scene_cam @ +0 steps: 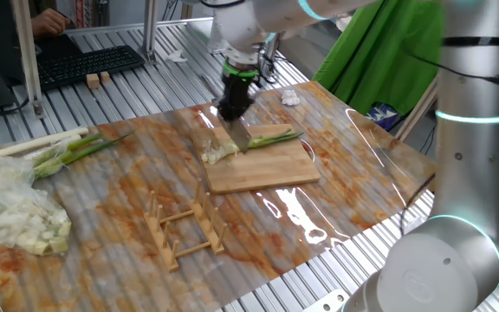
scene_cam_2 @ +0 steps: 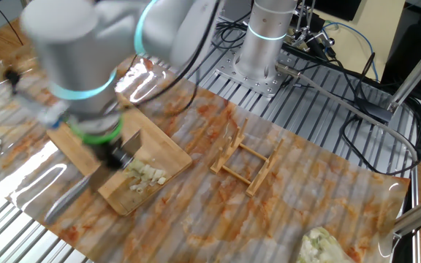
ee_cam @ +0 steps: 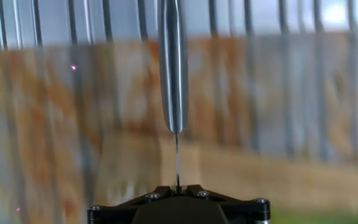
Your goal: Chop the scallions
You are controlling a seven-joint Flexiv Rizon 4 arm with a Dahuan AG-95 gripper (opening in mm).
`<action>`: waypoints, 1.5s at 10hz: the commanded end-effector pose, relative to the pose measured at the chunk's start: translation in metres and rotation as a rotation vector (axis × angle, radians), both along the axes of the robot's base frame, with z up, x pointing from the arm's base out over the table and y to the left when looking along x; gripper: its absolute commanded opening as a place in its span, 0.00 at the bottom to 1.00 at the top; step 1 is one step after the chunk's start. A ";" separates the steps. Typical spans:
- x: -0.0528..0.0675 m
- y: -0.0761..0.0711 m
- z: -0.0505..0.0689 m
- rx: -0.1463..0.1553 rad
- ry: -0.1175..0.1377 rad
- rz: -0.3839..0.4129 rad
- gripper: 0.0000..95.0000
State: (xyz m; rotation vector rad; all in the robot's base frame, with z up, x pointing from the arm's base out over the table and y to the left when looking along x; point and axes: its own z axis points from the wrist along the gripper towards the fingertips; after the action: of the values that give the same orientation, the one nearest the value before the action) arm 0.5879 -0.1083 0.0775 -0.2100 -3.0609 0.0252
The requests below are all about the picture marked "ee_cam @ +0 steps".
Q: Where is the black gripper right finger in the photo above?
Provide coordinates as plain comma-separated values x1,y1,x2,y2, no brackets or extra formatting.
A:
186,184,272,224

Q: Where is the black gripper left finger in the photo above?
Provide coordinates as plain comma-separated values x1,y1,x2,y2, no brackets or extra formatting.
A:
87,185,172,224

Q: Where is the steel cleaver knife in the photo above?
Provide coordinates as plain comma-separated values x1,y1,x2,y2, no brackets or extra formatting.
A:
157,0,189,194

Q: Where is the wooden cutting board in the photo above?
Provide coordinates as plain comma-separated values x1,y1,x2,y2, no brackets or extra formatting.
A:
93,133,358,217

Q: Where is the marble pattern plastic mat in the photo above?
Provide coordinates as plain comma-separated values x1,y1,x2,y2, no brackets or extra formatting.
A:
0,30,358,224

